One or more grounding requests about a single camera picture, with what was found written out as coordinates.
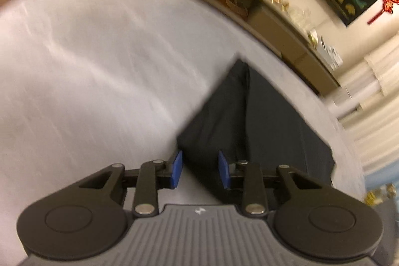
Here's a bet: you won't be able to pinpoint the beige curtain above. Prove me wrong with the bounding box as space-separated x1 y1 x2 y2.
338 35 399 175

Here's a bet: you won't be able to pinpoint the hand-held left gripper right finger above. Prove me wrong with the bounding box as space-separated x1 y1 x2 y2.
218 150 325 217

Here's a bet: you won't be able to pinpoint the glass tea jar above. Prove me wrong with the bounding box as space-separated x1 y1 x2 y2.
364 183 399 208

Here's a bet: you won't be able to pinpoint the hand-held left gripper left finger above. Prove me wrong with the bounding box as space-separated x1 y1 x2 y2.
78 151 183 217

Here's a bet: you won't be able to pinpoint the lace covered standing air conditioner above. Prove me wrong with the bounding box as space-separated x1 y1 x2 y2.
327 67 384 126

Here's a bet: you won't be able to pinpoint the black pants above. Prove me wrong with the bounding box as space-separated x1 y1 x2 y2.
176 59 336 211

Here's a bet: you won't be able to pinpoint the white box with papers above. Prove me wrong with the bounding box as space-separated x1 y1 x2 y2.
317 38 343 71

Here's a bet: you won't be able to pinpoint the long grey tv cabinet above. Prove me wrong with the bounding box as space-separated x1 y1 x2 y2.
132 0 342 97

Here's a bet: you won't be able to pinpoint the red knot ornament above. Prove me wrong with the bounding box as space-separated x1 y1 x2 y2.
367 0 399 25

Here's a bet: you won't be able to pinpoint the group of clear glasses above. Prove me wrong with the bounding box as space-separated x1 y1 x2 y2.
288 6 312 30

